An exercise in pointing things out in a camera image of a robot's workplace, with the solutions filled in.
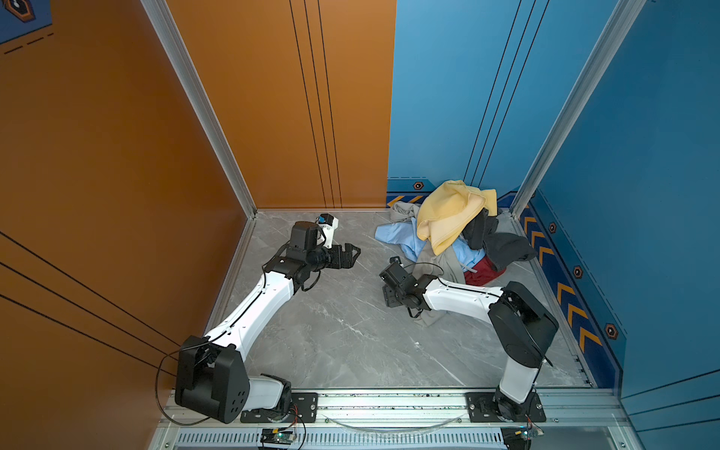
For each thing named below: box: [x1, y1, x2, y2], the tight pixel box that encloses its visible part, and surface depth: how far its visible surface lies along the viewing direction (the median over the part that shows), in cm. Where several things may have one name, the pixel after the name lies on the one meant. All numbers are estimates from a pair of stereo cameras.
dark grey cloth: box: [461, 207, 538, 272], surface depth 104 cm
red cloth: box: [464, 255, 508, 286], surface depth 98 cm
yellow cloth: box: [416, 180, 498, 256], surface depth 98 cm
